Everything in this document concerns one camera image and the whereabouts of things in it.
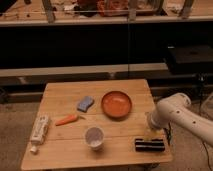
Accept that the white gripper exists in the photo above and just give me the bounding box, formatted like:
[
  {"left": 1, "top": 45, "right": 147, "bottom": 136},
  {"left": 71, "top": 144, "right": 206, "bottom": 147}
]
[{"left": 145, "top": 112, "right": 160, "bottom": 133}]

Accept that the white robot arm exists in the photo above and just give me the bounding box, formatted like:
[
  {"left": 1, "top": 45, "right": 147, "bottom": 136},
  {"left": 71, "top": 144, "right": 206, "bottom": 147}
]
[{"left": 147, "top": 93, "right": 213, "bottom": 147}]

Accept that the orange bowl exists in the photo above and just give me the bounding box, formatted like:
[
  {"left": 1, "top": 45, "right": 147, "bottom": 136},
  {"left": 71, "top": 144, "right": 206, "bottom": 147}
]
[{"left": 101, "top": 91, "right": 132, "bottom": 119}]

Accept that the wooden table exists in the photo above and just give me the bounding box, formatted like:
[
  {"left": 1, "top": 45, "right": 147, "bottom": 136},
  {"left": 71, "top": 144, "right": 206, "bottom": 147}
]
[{"left": 21, "top": 79, "right": 172, "bottom": 171}]

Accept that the blue sponge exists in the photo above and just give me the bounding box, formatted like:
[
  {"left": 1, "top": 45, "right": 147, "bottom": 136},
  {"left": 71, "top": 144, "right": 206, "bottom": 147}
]
[{"left": 77, "top": 96, "right": 94, "bottom": 112}]

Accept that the black box on shelf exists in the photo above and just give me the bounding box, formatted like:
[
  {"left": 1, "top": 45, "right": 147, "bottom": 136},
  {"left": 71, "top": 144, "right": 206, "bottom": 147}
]
[{"left": 165, "top": 45, "right": 213, "bottom": 74}]

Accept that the orange toy carrot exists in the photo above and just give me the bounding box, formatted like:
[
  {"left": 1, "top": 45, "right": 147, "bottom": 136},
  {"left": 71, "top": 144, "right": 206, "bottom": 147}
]
[{"left": 55, "top": 114, "right": 85, "bottom": 126}]

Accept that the white toothpaste tube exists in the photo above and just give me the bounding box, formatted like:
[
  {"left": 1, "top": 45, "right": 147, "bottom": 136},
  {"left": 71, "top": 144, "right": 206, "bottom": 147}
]
[{"left": 30, "top": 115, "right": 50, "bottom": 155}]

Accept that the black cable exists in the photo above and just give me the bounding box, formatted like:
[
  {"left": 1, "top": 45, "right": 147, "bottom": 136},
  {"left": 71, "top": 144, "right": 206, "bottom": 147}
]
[{"left": 199, "top": 139, "right": 213, "bottom": 171}]

